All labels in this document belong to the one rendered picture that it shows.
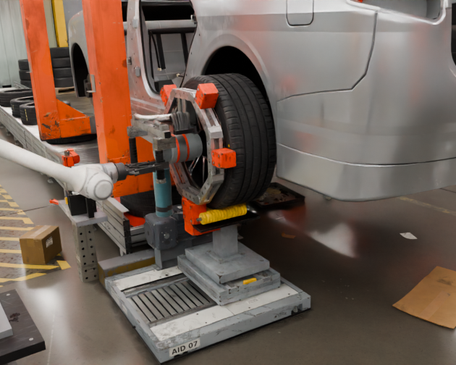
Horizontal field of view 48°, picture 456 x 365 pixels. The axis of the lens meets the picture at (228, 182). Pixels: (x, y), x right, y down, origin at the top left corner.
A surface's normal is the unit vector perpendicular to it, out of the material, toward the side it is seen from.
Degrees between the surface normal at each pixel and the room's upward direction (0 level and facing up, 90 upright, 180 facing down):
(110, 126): 90
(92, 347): 0
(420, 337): 0
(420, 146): 106
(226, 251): 90
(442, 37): 88
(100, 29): 90
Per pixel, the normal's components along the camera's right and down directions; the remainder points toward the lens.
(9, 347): -0.04, -0.95
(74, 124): 0.50, 0.23
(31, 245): -0.19, 0.29
